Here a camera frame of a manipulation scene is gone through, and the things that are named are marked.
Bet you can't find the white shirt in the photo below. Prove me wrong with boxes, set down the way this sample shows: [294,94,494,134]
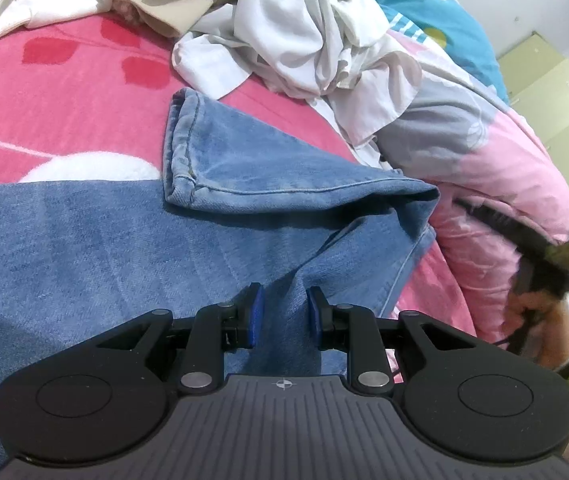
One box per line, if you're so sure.
[172,0,380,102]

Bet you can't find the pale pink fuzzy cloth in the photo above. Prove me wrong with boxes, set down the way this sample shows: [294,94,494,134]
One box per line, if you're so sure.
[112,0,148,28]

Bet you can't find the blue denim jeans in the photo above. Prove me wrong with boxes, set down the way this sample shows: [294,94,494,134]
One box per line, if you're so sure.
[0,87,441,480]

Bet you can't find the pink and grey quilt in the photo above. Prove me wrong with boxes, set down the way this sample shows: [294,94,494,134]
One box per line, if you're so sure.
[309,27,569,348]

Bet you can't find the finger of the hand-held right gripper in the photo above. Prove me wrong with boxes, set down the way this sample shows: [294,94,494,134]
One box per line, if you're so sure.
[453,197,561,262]

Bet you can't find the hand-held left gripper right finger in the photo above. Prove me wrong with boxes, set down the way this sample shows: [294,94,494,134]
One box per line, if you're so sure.
[307,285,478,397]

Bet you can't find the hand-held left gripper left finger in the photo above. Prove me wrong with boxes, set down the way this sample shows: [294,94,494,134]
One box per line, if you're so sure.
[95,282,266,395]

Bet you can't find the pale green wardrobe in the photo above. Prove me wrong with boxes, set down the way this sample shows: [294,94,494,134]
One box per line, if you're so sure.
[495,31,569,203]

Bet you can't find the person's right hand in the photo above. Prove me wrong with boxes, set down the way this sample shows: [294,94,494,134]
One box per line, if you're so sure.
[507,287,569,368]

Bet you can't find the pink floral blanket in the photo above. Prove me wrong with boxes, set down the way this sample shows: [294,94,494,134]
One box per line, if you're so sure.
[0,0,480,343]

